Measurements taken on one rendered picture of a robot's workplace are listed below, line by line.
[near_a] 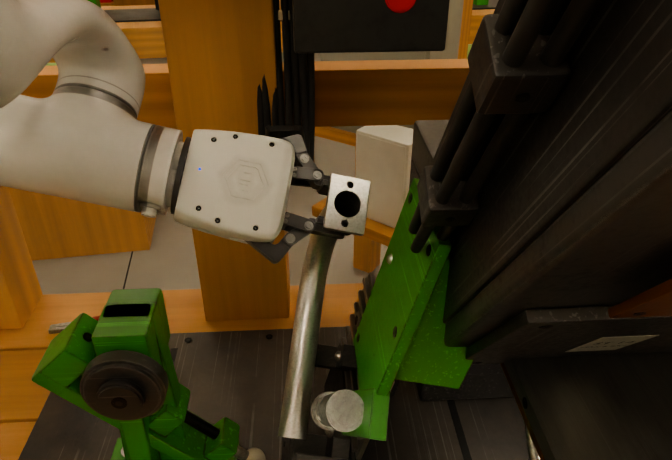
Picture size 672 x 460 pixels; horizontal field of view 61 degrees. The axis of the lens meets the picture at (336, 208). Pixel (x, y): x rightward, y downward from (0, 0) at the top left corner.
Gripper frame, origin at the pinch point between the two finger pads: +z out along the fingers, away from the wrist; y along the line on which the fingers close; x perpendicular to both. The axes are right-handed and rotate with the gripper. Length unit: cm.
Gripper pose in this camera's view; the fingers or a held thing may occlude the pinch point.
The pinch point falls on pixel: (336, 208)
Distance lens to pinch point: 57.2
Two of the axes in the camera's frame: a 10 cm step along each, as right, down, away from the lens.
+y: 1.5, -9.5, 2.6
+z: 9.6, 2.0, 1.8
